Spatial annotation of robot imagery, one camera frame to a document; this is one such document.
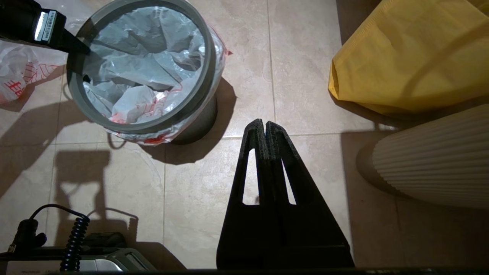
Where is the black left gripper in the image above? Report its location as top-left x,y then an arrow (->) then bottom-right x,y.
0,0 -> 92,55

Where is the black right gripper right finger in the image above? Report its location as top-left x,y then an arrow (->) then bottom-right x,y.
266,121 -> 356,270

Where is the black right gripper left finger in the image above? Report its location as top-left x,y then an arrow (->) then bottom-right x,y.
216,119 -> 276,270

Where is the used white drawstring trash bag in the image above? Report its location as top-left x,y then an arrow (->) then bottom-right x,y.
0,0 -> 100,107

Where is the white bin liner bag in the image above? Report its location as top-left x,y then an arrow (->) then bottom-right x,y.
76,2 -> 233,146

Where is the dark bin retaining ring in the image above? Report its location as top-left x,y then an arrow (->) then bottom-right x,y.
66,0 -> 217,134

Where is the grey black robot base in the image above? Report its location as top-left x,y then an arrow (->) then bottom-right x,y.
0,234 -> 156,275

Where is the yellow fabric bag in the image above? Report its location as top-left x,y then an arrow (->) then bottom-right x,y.
328,0 -> 489,117

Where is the white pleated round stool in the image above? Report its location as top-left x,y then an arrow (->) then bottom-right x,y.
372,104 -> 489,210

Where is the black coiled cable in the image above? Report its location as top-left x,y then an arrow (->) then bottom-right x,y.
60,216 -> 91,272

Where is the thin black cable with plug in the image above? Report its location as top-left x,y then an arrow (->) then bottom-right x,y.
10,204 -> 91,254

